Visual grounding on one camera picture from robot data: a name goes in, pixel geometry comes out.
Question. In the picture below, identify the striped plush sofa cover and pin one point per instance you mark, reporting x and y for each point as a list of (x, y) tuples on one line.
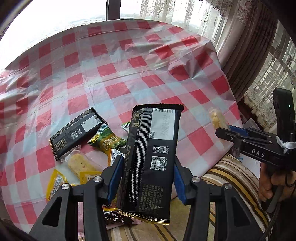
[(142, 188)]

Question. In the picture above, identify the red white checkered tablecloth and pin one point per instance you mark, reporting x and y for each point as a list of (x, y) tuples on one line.
[(111, 67)]

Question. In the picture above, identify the white cream cracker packet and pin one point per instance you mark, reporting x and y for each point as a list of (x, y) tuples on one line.
[(112, 215)]

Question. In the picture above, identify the black chocolate bar wrapper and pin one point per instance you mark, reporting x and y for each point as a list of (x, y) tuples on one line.
[(148, 171)]

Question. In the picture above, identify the clear yellow cake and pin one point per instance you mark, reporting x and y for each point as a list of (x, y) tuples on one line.
[(218, 119)]

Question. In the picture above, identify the pink curtain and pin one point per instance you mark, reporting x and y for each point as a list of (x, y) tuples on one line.
[(245, 42)]

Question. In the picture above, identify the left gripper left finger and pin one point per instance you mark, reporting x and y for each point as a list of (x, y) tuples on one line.
[(59, 219)]

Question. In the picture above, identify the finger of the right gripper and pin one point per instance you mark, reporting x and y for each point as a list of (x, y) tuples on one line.
[(241, 131), (228, 135)]

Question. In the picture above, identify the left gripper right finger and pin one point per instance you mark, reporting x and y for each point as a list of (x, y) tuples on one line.
[(233, 219)]

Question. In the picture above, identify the white orange snack packet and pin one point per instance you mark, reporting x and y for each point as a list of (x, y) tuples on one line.
[(112, 154)]

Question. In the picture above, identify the white lace curtain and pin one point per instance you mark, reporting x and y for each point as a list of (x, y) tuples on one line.
[(278, 69)]

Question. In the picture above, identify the green garlic pea packet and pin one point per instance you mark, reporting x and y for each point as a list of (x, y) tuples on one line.
[(105, 140)]

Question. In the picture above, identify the person right hand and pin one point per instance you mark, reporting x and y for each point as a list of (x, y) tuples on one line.
[(277, 179)]

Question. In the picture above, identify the yellow snack packet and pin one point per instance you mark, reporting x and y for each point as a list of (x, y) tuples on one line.
[(58, 178)]

